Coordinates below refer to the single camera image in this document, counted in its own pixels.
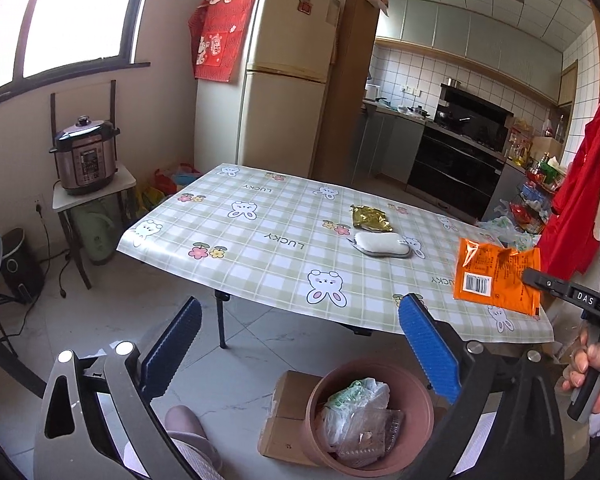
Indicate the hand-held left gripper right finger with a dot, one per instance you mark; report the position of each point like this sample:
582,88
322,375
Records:
430,350

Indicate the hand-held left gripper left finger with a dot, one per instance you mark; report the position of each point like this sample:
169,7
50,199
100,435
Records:
172,345

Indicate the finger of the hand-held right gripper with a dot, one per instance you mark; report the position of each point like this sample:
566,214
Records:
555,285

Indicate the orange snack packet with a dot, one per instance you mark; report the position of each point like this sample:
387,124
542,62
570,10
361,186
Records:
500,280

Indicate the brown plastic bin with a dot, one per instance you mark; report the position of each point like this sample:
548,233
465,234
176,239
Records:
370,371

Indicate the white plastic bag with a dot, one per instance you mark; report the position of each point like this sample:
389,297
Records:
355,400

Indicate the clear plastic wrapper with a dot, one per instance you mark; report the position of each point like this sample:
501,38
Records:
370,435

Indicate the white green plastic bags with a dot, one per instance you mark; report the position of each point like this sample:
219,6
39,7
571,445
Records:
500,225

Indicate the red hanging apron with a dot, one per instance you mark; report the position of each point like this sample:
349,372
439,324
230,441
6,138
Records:
585,200

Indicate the white soft pouch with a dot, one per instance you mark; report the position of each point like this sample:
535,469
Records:
380,244

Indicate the cardboard box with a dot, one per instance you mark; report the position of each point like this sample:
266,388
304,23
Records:
285,410

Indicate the pale green container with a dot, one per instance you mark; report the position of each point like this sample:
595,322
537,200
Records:
95,235

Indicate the cream box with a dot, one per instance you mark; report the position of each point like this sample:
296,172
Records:
547,147

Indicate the cooking oil bottles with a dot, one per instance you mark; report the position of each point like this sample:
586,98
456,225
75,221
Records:
519,150

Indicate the gold foil wrapper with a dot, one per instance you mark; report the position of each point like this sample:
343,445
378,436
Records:
372,219

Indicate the black oven range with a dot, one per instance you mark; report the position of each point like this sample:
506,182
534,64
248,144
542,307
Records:
450,170

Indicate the red plastic bag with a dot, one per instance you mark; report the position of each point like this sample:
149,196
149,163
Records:
167,180

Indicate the black air fryer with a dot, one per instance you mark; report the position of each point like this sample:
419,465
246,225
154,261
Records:
20,265

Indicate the table with checked tablecloth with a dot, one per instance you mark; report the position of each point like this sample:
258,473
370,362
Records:
280,210

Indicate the black range hood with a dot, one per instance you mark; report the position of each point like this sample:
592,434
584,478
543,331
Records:
475,110

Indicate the black wok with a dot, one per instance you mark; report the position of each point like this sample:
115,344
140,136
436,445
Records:
452,120

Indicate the steel electric pressure cooker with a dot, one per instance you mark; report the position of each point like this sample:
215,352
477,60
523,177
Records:
85,160

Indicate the grey lower kitchen cabinets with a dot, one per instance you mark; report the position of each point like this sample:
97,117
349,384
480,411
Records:
390,145

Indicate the grey kitchen cabinets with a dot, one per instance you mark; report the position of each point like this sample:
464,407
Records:
480,35
390,145

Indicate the lidded cooking pot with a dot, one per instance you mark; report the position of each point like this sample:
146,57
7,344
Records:
416,111

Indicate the small steel pot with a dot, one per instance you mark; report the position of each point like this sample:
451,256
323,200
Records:
451,82

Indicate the dark wooden rack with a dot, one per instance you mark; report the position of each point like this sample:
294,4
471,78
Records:
112,100

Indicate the cream two-door refrigerator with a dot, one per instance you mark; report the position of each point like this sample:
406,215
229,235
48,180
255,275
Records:
280,110

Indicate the grey upper kitchen cabinets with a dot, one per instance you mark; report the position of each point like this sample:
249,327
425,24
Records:
480,35

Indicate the white kettle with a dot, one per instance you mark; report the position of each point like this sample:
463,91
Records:
372,93

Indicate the red hanging cloth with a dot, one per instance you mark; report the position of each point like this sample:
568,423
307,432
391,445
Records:
220,50

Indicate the dark framed window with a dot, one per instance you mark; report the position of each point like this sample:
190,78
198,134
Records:
70,15

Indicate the red fridge magnet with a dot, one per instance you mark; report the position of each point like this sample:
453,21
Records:
305,5

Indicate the wooden wall cupboard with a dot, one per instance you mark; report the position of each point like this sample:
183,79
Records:
567,85

